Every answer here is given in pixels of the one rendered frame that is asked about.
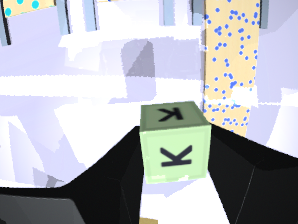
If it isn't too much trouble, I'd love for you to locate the light green cube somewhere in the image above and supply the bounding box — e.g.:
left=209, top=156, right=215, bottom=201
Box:
left=140, top=100, right=212, bottom=185

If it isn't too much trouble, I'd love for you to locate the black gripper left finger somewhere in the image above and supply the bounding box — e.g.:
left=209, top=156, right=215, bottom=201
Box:
left=0, top=125, right=144, bottom=224

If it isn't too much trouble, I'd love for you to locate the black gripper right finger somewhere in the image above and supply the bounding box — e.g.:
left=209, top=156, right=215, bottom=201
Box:
left=208, top=123, right=298, bottom=224

